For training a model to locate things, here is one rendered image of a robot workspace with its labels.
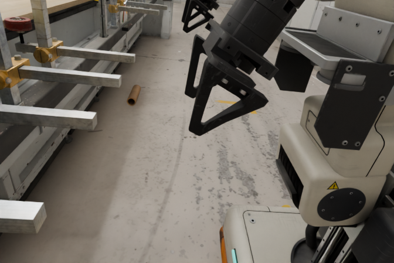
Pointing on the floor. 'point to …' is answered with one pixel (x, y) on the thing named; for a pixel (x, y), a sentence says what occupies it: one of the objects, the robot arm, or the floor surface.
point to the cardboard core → (133, 95)
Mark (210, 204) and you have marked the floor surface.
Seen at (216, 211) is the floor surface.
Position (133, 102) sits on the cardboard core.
